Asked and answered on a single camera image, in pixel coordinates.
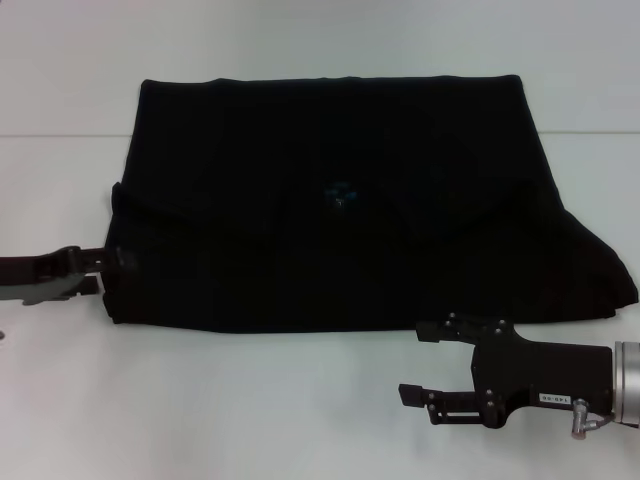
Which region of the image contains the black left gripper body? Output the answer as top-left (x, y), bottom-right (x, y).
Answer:
top-left (0, 251), bottom-right (71, 307)

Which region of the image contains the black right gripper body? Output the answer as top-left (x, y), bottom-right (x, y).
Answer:
top-left (468, 321), bottom-right (617, 432)

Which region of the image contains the black shirt with FREE print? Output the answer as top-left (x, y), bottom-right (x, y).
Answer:
top-left (101, 74), bottom-right (640, 336)

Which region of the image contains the right arm cable with plug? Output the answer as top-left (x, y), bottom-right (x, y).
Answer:
top-left (570, 397), bottom-right (620, 442)

